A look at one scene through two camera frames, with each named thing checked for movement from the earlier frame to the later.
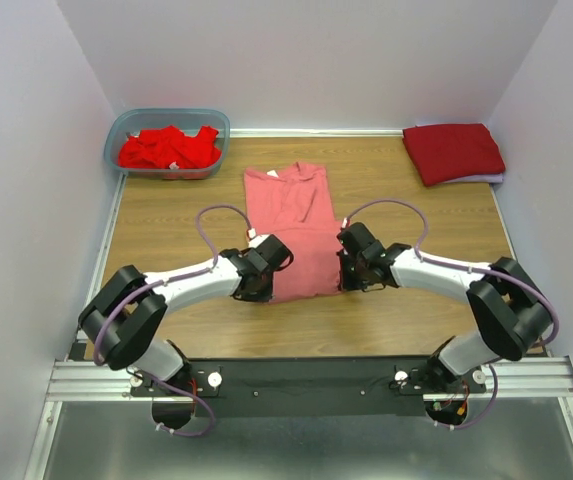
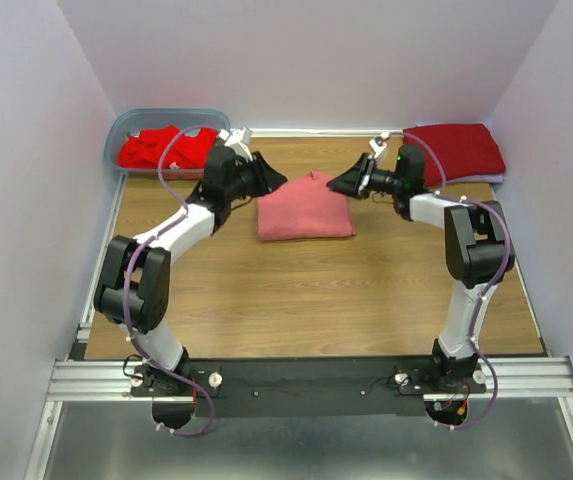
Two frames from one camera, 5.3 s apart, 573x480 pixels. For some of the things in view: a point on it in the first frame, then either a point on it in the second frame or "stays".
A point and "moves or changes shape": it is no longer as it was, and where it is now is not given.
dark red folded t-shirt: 452,151 stays
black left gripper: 265,296 → 266,179
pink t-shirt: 292,201 moves or changes shape
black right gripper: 346,283 → 355,180
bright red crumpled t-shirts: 169,148 stays
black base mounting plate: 368,387 stays
